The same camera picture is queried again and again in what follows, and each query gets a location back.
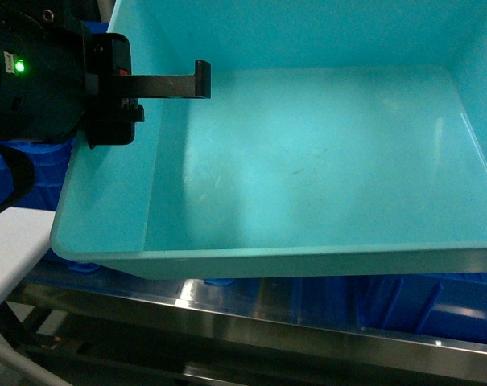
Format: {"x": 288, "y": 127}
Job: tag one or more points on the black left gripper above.
{"x": 111, "y": 108}

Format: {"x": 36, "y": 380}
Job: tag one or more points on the blue crate at left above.
{"x": 42, "y": 95}

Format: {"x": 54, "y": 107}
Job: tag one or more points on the light teal plastic bin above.
{"x": 341, "y": 138}

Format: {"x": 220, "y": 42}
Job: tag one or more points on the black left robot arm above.
{"x": 56, "y": 15}

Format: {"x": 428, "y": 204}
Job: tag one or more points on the stainless steel cart frame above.
{"x": 54, "y": 323}

